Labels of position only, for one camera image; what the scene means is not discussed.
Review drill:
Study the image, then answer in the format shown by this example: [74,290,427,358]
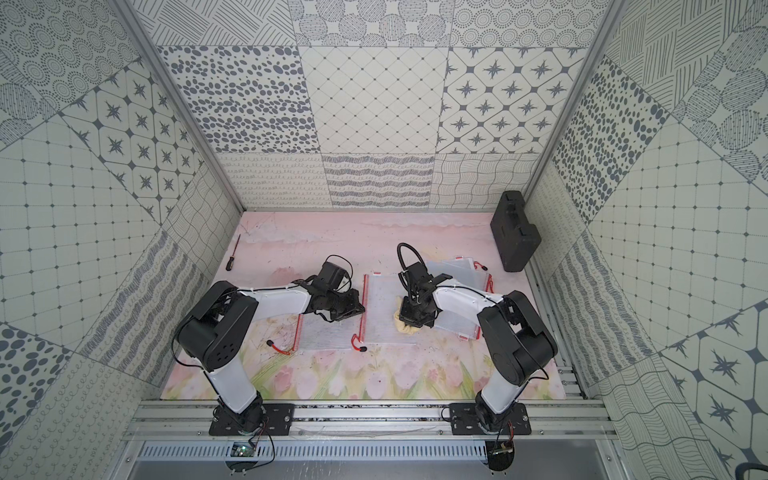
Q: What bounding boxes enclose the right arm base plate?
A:
[448,394,532,436]

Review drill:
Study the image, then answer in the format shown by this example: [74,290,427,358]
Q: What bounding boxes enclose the aluminium mounting rail frame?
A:
[118,397,620,471]

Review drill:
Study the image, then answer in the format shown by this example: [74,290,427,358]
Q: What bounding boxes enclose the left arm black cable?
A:
[323,254,356,295]

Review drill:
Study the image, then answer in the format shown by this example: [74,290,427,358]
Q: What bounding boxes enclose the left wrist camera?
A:
[314,261,351,292]

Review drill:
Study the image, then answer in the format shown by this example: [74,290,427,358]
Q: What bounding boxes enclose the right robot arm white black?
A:
[398,261,558,433]

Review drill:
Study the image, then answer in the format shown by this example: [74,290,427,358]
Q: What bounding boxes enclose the black red screwdriver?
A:
[225,235,241,272]

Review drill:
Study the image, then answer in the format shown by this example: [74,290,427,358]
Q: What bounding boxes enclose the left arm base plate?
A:
[208,395,295,437]

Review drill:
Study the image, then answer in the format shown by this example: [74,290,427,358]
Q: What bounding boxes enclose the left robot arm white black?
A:
[172,280,365,433]

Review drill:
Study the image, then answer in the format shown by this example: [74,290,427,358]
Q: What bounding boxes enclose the black plastic case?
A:
[490,190,541,272]

